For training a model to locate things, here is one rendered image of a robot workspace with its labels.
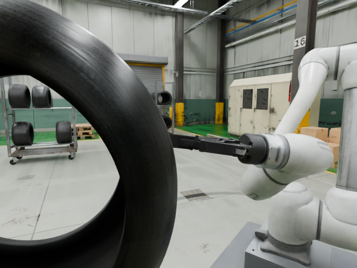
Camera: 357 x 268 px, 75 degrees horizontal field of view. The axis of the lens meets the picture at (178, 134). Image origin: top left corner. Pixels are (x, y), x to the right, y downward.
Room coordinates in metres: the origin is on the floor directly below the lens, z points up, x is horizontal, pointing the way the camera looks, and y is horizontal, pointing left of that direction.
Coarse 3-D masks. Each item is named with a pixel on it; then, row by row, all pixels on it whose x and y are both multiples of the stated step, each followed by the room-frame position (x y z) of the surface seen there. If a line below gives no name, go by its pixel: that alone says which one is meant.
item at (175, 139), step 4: (172, 136) 0.50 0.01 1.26; (176, 136) 0.50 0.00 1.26; (180, 136) 0.50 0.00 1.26; (184, 136) 0.51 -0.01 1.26; (188, 136) 0.51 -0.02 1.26; (192, 136) 0.51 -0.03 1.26; (172, 140) 0.50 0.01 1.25; (176, 140) 0.50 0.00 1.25; (172, 144) 0.50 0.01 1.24; (176, 144) 0.50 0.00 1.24; (184, 148) 0.51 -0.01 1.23; (188, 148) 0.51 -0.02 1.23; (192, 148) 0.51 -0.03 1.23
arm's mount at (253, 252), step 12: (264, 228) 1.03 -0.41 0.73; (252, 240) 0.94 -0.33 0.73; (264, 240) 0.94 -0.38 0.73; (312, 240) 0.93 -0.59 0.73; (252, 252) 0.86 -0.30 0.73; (264, 252) 0.86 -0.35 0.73; (312, 252) 0.86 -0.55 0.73; (324, 252) 0.86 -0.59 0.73; (252, 264) 0.85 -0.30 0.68; (264, 264) 0.82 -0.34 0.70; (276, 264) 0.80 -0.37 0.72; (288, 264) 0.79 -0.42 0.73; (300, 264) 0.79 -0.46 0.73; (312, 264) 0.79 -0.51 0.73; (324, 264) 0.79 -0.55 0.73
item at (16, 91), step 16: (0, 80) 4.63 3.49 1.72; (16, 96) 4.74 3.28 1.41; (32, 96) 4.86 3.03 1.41; (48, 96) 5.46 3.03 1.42; (16, 128) 4.75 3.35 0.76; (32, 128) 5.22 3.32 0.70; (64, 128) 5.05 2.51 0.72; (16, 144) 4.76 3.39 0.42; (32, 144) 5.18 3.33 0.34; (48, 144) 5.04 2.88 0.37; (64, 144) 5.15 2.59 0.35
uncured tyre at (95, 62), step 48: (0, 0) 0.29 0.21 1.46; (0, 48) 0.27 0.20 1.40; (48, 48) 0.28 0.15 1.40; (96, 48) 0.32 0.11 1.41; (96, 96) 0.29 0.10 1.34; (144, 96) 0.34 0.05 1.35; (144, 144) 0.31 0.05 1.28; (144, 192) 0.31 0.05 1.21; (0, 240) 0.52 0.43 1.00; (48, 240) 0.55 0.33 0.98; (96, 240) 0.55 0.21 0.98; (144, 240) 0.31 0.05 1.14
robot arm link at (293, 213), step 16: (288, 192) 0.85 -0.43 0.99; (304, 192) 0.84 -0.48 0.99; (272, 208) 0.88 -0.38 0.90; (288, 208) 0.83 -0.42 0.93; (304, 208) 0.81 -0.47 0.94; (272, 224) 0.88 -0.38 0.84; (288, 224) 0.82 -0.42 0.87; (304, 224) 0.80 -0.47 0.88; (288, 240) 0.83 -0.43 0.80; (304, 240) 0.83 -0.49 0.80
